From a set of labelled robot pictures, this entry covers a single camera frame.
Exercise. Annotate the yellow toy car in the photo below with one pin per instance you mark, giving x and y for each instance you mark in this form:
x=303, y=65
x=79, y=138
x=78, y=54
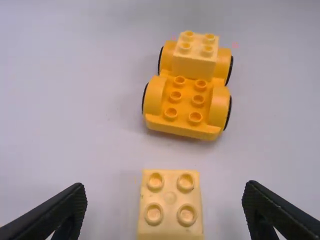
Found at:
x=185, y=100

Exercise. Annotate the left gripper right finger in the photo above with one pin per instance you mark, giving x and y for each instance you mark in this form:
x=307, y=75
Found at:
x=277, y=215

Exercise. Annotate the yellow toy brick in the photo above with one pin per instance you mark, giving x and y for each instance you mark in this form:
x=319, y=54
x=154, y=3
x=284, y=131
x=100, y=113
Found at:
x=170, y=200

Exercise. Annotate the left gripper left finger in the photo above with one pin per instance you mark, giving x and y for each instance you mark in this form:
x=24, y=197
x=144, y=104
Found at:
x=45, y=215

